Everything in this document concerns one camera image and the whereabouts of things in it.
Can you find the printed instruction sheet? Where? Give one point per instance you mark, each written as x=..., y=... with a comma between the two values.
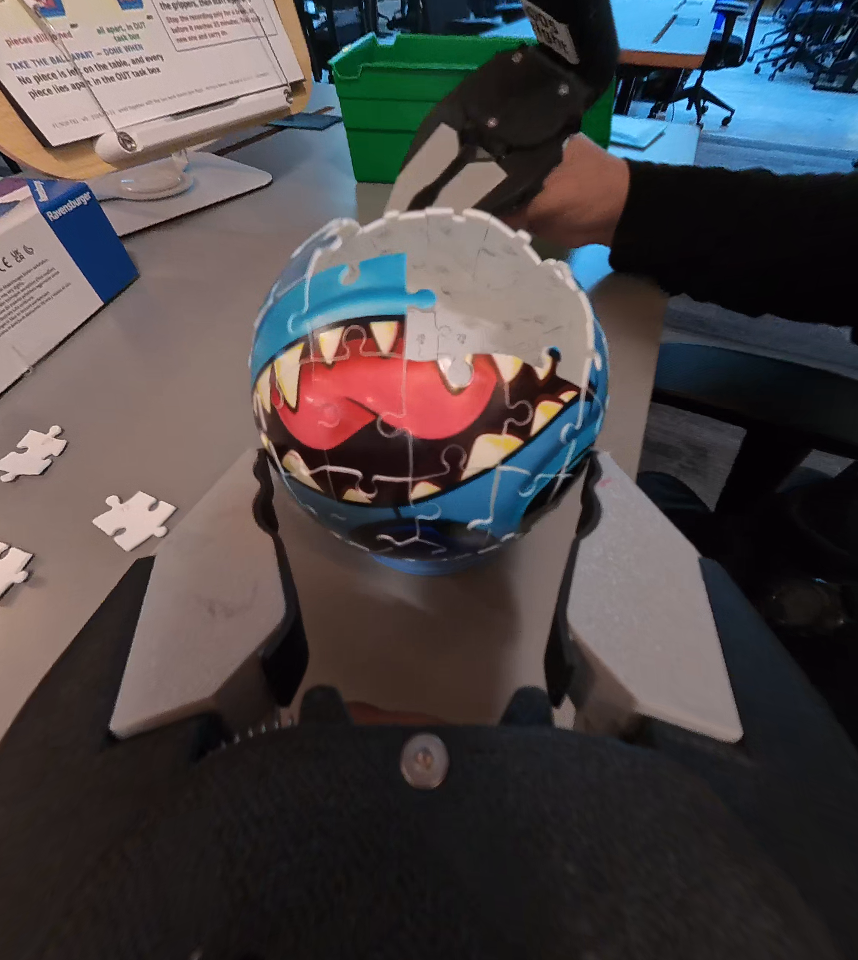
x=136, y=67

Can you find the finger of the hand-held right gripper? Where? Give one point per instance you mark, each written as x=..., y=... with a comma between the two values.
x=418, y=180
x=474, y=187

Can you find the person's black clothing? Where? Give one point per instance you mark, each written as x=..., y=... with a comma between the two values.
x=811, y=600

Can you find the printed cardboard puzzle box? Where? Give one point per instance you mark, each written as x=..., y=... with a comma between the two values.
x=24, y=300

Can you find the wooden document stand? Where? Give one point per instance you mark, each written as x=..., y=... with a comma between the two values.
x=1, y=135

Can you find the white background desk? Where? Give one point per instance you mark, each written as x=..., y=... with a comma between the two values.
x=661, y=30

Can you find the person's right hand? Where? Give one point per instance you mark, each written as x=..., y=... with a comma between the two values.
x=586, y=195

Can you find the black office chair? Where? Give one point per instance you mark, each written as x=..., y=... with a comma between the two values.
x=729, y=37

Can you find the dark blue flat pad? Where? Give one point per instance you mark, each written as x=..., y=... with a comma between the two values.
x=309, y=121

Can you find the office chair armrest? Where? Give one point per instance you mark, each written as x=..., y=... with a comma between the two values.
x=774, y=390

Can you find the green plastic bin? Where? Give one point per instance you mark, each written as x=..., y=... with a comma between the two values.
x=384, y=97

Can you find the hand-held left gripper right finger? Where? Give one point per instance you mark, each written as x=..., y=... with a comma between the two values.
x=646, y=615

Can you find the person's right forearm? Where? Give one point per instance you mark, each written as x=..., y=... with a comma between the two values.
x=759, y=240

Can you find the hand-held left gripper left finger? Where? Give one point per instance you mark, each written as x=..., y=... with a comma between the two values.
x=204, y=615

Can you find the blue puzzle ball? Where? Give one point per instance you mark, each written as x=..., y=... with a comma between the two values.
x=369, y=405

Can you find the row of black office chairs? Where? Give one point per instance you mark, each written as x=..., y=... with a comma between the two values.
x=834, y=37

